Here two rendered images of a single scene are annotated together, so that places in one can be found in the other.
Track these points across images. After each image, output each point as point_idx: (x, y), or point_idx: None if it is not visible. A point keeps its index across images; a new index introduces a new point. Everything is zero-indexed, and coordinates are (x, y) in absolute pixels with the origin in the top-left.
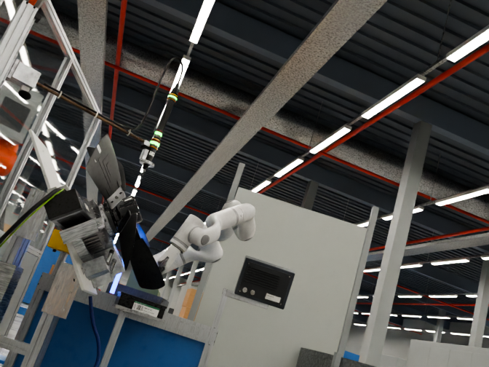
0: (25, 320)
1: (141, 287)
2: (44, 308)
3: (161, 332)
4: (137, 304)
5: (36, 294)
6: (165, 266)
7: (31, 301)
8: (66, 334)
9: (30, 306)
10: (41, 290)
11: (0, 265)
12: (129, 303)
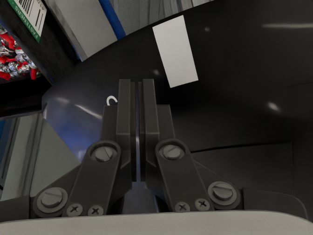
0: (17, 123)
1: (53, 95)
2: None
3: None
4: (29, 18)
5: (5, 167)
6: (305, 219)
7: (10, 156)
8: None
9: (11, 145)
10: (1, 176)
11: None
12: (51, 44)
